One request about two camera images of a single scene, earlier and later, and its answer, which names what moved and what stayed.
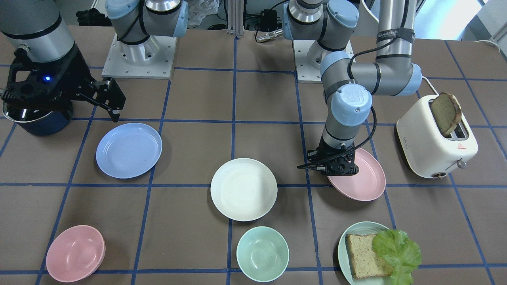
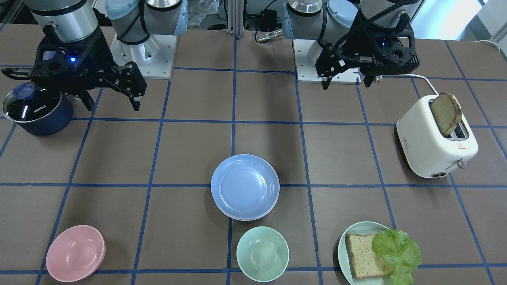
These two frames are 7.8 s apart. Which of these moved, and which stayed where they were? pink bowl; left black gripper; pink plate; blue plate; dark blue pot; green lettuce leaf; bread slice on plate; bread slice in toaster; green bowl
Moved: blue plate; left black gripper; pink plate
Stayed: green bowl; bread slice in toaster; bread slice on plate; dark blue pot; pink bowl; green lettuce leaf
